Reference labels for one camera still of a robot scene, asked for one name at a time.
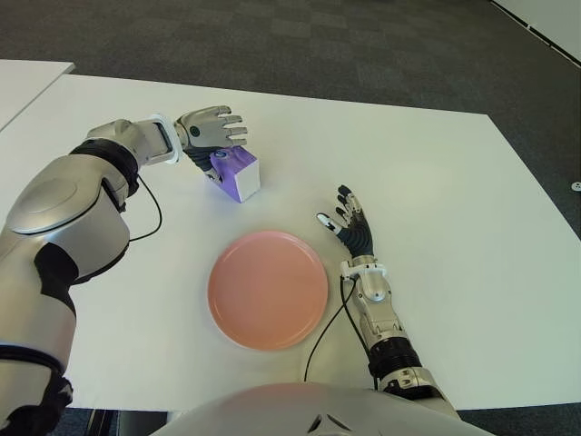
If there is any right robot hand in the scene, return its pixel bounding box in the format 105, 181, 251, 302
315, 184, 378, 261

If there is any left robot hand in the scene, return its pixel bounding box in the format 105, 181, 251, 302
174, 104, 250, 183

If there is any purple tissue paper pack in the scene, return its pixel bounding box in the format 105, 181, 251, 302
208, 145, 262, 204

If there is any pink round plate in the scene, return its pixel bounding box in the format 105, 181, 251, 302
207, 230, 330, 351

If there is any silver robot torso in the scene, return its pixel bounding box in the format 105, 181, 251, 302
156, 382, 496, 436

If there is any white side table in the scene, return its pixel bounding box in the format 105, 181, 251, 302
0, 59, 75, 133

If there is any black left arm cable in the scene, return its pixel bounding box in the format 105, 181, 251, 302
128, 174, 163, 244

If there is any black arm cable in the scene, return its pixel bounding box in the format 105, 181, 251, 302
302, 276, 378, 387
128, 174, 163, 244

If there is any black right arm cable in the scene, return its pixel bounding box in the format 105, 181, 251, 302
302, 276, 378, 387

